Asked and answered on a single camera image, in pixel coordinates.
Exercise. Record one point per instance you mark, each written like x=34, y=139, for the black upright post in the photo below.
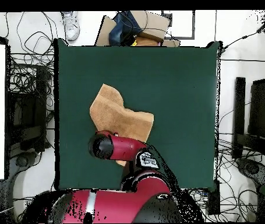
x=239, y=112

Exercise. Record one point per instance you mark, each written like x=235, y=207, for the person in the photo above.
x=71, y=25

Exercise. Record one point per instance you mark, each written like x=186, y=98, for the brown cardboard sheet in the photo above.
x=104, y=32

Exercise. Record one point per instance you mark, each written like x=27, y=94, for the dark green table cloth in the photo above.
x=181, y=105

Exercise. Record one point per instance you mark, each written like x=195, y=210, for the brown cardboard box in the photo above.
x=153, y=23

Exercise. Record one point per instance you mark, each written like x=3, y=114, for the dark-framed white board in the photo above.
x=194, y=25

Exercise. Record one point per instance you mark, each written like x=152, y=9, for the orange terry towel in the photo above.
x=113, y=114

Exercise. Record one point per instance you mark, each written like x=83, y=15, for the blue jeans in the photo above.
x=123, y=30

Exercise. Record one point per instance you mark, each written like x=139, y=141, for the black chair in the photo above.
x=261, y=109

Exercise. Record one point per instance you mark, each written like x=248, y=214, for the orange-brown cloth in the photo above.
x=148, y=42

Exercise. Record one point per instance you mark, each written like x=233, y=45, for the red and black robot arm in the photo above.
x=125, y=148

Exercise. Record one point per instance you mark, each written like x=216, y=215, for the black equipment stand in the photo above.
x=29, y=112

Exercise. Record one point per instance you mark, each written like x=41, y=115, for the black wheeled stand base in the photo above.
x=22, y=162

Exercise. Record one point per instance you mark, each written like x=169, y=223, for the black power strip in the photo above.
x=213, y=200

